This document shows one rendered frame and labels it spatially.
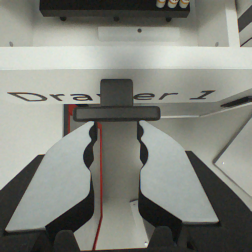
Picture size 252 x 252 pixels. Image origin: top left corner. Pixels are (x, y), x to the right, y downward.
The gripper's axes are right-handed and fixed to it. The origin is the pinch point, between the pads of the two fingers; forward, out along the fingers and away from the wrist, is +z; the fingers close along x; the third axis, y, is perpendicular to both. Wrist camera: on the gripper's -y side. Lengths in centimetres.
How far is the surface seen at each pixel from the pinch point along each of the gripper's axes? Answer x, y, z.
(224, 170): 69, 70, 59
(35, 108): -14.9, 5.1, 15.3
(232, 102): 44, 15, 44
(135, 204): 9, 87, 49
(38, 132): -14.3, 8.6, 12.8
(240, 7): 12.9, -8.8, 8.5
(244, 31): 15.2, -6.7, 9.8
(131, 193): 7, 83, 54
